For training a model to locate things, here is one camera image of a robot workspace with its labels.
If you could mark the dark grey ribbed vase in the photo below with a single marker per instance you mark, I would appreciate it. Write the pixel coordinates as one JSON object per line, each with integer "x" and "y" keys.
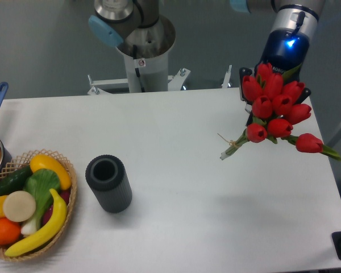
{"x": 107, "y": 178}

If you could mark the red tulip bouquet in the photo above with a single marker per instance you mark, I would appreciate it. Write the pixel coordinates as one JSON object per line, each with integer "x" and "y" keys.
{"x": 274, "y": 113}

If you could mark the yellow banana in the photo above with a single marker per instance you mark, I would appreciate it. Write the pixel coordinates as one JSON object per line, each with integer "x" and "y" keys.
{"x": 45, "y": 233}

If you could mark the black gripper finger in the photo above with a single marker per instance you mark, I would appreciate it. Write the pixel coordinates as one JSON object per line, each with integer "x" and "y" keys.
{"x": 304, "y": 95}
{"x": 243, "y": 71}

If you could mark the dark green cucumber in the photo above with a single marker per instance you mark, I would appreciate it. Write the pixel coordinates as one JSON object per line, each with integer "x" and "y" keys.
{"x": 14, "y": 181}

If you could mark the woven wicker basket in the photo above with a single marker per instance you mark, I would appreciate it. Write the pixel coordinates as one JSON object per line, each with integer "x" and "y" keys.
{"x": 22, "y": 161}

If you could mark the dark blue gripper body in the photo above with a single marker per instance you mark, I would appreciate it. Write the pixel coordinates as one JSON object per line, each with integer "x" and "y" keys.
{"x": 286, "y": 53}

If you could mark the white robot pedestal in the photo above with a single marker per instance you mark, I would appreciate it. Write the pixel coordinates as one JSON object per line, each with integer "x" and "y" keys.
{"x": 145, "y": 52}

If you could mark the purple red vegetable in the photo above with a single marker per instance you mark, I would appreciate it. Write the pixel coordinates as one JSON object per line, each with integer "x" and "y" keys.
{"x": 65, "y": 195}

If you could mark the green bok choy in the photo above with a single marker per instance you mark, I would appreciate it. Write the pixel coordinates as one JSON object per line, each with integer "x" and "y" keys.
{"x": 38, "y": 186}

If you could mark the white metal base frame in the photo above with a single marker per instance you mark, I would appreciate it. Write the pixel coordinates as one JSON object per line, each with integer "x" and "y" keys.
{"x": 113, "y": 84}

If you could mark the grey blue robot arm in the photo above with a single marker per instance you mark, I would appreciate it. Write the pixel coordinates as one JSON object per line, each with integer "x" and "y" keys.
{"x": 114, "y": 21}

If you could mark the beige round disc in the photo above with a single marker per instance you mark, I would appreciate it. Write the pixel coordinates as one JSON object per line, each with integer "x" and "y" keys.
{"x": 19, "y": 206}

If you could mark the orange fruit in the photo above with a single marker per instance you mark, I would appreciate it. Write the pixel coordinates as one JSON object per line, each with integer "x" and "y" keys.
{"x": 9, "y": 231}

